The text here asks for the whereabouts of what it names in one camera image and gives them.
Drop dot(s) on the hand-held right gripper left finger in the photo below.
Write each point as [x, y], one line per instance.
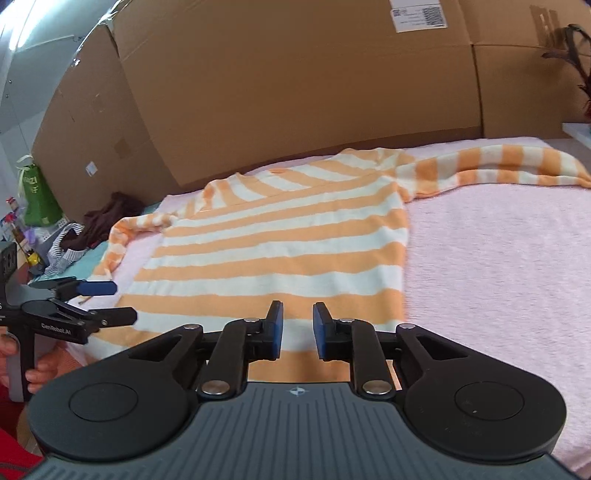
[275, 330]

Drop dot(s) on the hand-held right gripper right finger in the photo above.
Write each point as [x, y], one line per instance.
[321, 330]

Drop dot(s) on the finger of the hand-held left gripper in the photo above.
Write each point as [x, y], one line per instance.
[60, 318]
[97, 288]

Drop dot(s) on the orange white striped sweater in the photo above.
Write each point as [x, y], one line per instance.
[277, 240]

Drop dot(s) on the person's left hand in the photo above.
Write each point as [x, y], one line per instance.
[44, 376]

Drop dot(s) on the black white striped cloth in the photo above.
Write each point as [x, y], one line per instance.
[62, 263]

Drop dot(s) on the red cloth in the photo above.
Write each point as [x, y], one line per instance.
[9, 406]

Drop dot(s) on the dark brown cloth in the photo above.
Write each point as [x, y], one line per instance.
[115, 217]

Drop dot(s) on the cluttered shelf items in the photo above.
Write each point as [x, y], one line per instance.
[16, 226]

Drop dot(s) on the green paper bag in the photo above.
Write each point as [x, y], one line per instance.
[39, 198]

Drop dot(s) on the small white box label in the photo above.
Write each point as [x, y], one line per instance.
[92, 169]

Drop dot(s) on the pink fleece blanket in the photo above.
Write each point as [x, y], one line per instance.
[485, 277]

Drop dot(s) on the small-labelled cardboard box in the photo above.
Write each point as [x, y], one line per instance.
[92, 115]

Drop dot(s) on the large cardboard box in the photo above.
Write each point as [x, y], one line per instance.
[286, 83]

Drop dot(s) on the plain cardboard box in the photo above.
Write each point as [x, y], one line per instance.
[512, 83]

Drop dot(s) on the white shipping label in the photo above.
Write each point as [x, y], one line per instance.
[418, 16]

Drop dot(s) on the red leafed plant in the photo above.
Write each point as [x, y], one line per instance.
[575, 50]

